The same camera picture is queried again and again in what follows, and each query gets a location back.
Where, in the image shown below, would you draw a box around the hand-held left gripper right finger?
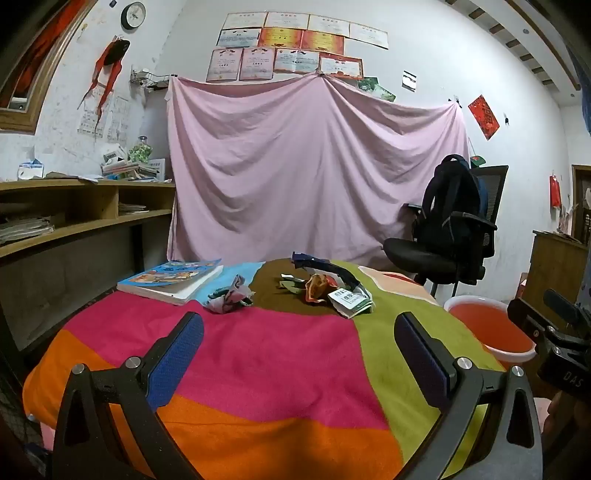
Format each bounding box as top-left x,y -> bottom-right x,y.
394,311 -> 544,480

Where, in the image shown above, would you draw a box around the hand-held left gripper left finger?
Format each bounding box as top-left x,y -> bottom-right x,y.
53,311 -> 206,480

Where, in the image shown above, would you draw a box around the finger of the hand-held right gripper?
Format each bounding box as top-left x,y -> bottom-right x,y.
507,298 -> 552,344

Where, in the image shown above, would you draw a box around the orange plastic bucket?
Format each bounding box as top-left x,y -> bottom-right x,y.
443,296 -> 539,372

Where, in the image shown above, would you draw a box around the grey pink wrapper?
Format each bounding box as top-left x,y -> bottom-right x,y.
203,274 -> 254,315

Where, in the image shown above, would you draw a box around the white green packet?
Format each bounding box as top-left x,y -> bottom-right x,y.
327,286 -> 374,319

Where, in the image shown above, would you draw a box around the orange red wrapper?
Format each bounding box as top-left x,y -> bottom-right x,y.
302,273 -> 340,304

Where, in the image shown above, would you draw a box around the green wrapper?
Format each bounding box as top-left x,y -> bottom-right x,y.
277,273 -> 308,294

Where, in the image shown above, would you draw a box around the wooden cabinet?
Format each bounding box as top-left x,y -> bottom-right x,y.
524,230 -> 591,319

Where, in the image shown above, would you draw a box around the colourful children's book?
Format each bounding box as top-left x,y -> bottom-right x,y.
116,259 -> 223,306

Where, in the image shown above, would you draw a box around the colourful patchwork blanket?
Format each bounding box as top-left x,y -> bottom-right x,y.
22,258 -> 509,480

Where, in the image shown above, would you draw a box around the black office chair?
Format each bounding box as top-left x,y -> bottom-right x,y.
383,164 -> 509,298

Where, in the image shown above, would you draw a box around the black blue backpack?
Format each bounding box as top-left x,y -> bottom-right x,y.
413,154 -> 490,273

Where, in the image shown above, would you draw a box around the wooden shelf unit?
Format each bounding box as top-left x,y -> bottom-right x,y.
0,178 -> 177,370

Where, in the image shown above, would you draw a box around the stack of books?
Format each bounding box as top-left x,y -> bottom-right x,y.
100,159 -> 167,182

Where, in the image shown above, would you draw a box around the stack of newspapers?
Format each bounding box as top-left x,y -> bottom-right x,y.
0,213 -> 65,245

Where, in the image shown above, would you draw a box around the glass candy jar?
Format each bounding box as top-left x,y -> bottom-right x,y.
128,135 -> 153,163

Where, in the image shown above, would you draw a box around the pink hanging sheet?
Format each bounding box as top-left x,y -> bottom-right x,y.
165,74 -> 471,266

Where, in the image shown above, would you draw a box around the blue printed curtain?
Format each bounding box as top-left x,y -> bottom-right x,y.
566,41 -> 591,137

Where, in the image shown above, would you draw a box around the white blue paper box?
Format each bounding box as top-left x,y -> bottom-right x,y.
17,159 -> 47,181

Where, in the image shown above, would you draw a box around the wooden framed window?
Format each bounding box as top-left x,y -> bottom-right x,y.
0,0 -> 100,136

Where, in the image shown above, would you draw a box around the wooden door frame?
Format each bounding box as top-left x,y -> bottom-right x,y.
571,164 -> 591,241

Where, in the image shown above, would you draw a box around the red wall poster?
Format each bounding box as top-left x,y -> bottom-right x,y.
468,95 -> 501,140

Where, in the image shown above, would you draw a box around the paper wall calendar sheets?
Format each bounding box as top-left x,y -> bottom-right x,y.
78,95 -> 130,144

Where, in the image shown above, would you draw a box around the wire wall rack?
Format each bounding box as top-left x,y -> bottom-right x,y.
128,68 -> 171,93

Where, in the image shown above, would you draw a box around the red black wall ornament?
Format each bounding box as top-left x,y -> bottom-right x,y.
78,39 -> 131,139

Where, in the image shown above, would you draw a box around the group of wall certificates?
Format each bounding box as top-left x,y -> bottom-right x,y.
205,11 -> 389,84

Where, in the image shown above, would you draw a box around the round wall clock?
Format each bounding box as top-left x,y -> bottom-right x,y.
121,1 -> 147,31

